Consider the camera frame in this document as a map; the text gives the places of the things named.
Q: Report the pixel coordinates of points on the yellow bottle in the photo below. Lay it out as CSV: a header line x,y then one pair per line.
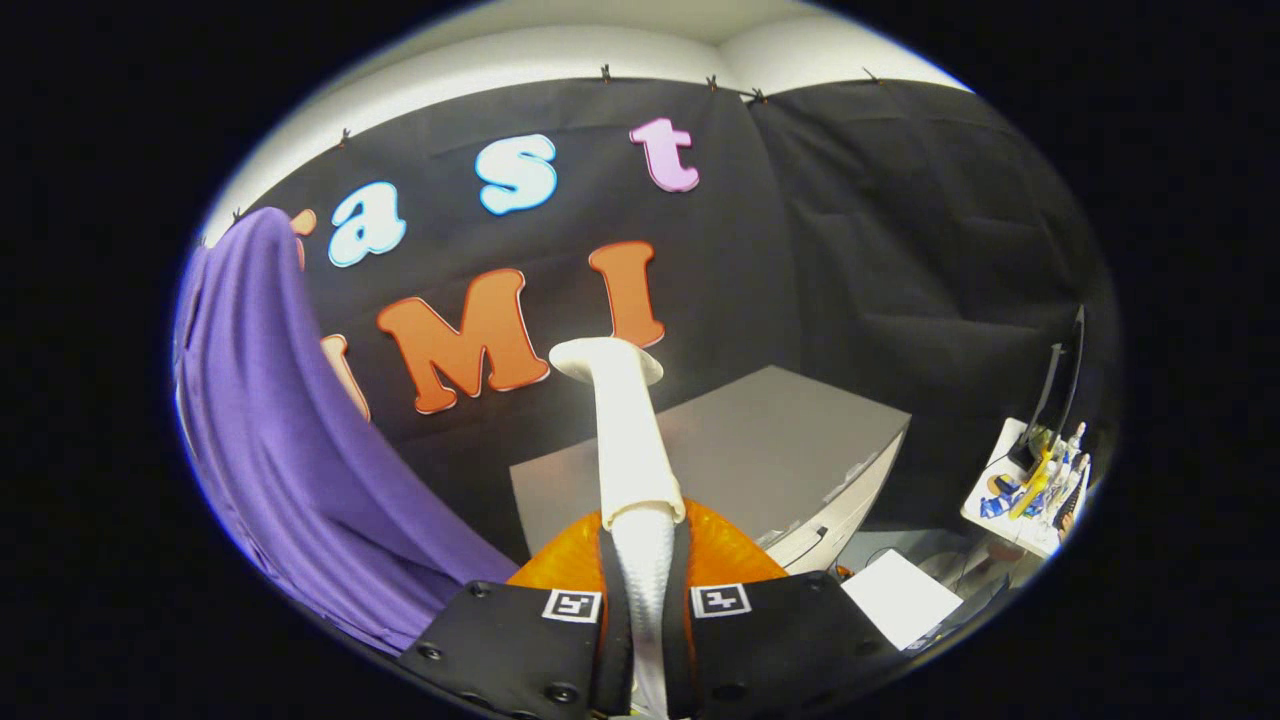
x,y
1035,485

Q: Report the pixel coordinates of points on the computer monitor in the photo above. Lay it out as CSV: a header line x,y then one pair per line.
x,y
1065,390

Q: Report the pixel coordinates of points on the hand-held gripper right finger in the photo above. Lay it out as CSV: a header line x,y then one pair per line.
x,y
680,650

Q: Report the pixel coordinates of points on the grey cabinet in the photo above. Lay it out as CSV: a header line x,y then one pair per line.
x,y
760,440

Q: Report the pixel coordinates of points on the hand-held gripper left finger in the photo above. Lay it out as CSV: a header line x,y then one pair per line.
x,y
613,640

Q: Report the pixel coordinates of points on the white garment steamer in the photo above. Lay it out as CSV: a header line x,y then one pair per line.
x,y
625,440

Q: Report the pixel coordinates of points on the white side table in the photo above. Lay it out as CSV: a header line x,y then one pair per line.
x,y
1003,445

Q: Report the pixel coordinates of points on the white drawer unit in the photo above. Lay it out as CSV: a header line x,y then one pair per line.
x,y
900,598

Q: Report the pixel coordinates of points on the group of small bottles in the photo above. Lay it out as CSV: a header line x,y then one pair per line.
x,y
1070,460

